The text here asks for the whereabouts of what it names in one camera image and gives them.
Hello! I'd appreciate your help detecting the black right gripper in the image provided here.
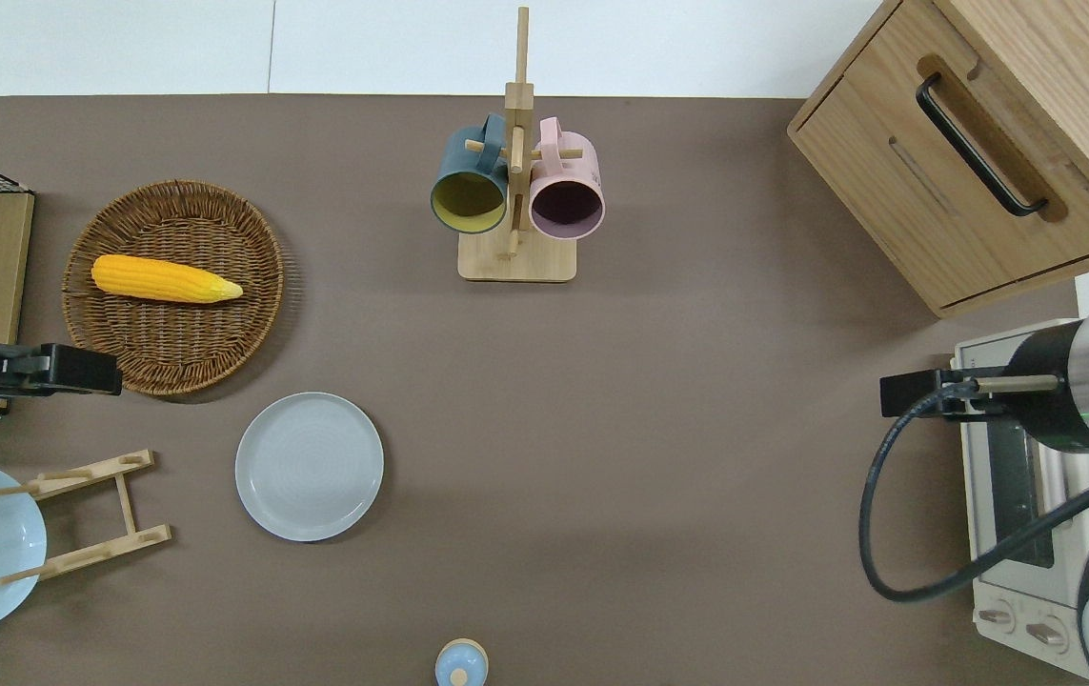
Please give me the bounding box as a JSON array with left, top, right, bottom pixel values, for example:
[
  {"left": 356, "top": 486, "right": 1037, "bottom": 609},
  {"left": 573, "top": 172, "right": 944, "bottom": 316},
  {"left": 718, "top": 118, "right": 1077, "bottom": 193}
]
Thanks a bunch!
[{"left": 880, "top": 367, "right": 1012, "bottom": 420}]

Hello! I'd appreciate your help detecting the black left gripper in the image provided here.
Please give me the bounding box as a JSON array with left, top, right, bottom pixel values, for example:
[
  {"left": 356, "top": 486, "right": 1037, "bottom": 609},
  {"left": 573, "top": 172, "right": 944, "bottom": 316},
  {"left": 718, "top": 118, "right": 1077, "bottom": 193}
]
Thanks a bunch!
[{"left": 0, "top": 344, "right": 123, "bottom": 397}]

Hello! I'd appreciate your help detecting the gray round plate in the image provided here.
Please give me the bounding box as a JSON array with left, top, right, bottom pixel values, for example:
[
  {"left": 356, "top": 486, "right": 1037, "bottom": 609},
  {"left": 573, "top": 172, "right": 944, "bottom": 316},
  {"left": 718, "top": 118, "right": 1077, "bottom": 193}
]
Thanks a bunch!
[{"left": 235, "top": 392, "right": 385, "bottom": 543}]

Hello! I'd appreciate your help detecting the wooden plate rack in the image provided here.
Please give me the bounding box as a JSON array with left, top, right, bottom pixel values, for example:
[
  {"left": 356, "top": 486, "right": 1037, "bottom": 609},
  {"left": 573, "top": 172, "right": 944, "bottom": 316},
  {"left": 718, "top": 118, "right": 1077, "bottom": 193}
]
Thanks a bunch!
[{"left": 0, "top": 449, "right": 173, "bottom": 586}]

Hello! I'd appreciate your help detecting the round wicker basket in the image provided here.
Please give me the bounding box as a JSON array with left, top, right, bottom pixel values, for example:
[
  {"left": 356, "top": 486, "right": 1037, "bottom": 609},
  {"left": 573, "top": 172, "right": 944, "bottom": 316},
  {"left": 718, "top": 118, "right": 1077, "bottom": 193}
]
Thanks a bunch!
[{"left": 62, "top": 179, "right": 286, "bottom": 397}]

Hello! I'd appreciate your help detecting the yellow corn cob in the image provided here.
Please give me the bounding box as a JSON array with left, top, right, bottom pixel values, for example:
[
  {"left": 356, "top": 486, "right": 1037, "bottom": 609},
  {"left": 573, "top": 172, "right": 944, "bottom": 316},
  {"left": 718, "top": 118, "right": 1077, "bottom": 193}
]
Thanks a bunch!
[{"left": 91, "top": 254, "right": 245, "bottom": 305}]

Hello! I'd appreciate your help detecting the white toaster oven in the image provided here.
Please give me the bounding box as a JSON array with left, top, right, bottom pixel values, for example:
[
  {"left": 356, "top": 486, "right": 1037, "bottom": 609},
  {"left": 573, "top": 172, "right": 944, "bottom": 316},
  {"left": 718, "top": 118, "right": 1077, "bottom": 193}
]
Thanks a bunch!
[{"left": 949, "top": 319, "right": 1089, "bottom": 682}]

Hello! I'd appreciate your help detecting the light wooden drawer cabinet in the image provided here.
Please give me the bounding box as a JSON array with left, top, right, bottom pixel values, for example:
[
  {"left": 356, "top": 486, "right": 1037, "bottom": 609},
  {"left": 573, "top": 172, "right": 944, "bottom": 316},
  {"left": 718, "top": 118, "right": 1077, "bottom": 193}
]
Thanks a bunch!
[{"left": 787, "top": 0, "right": 1089, "bottom": 320}]

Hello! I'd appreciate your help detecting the pink mug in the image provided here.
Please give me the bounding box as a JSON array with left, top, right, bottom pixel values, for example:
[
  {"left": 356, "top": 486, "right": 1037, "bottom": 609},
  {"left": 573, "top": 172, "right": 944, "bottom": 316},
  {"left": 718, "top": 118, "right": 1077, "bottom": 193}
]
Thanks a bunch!
[{"left": 529, "top": 117, "right": 606, "bottom": 240}]

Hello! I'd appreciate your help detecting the wooden mug tree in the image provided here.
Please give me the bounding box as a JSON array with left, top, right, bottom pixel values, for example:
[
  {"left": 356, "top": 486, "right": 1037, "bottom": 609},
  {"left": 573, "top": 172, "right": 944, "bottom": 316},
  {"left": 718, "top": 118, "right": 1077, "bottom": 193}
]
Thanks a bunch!
[{"left": 456, "top": 7, "right": 585, "bottom": 283}]

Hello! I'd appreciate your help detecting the dark blue mug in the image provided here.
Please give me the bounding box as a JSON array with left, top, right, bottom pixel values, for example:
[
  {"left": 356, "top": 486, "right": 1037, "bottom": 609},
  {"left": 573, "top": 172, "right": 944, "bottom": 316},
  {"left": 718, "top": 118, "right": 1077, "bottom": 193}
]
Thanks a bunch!
[{"left": 430, "top": 114, "right": 512, "bottom": 235}]

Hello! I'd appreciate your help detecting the small blue and wood container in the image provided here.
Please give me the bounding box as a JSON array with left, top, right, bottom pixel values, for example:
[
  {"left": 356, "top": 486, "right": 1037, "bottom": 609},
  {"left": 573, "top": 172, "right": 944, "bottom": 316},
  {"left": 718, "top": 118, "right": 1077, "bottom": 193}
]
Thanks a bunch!
[{"left": 434, "top": 638, "right": 490, "bottom": 686}]

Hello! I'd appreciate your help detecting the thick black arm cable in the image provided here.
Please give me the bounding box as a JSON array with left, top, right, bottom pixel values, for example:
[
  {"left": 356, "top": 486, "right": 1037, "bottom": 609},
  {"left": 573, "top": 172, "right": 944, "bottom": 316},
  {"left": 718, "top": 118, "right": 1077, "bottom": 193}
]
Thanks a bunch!
[{"left": 858, "top": 379, "right": 1089, "bottom": 603}]

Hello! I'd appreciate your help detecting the black cabinet handle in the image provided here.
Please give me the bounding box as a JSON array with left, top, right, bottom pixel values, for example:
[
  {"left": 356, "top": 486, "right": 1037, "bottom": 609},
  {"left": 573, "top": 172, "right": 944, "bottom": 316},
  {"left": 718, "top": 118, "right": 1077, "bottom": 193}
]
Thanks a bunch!
[{"left": 916, "top": 73, "right": 1050, "bottom": 218}]

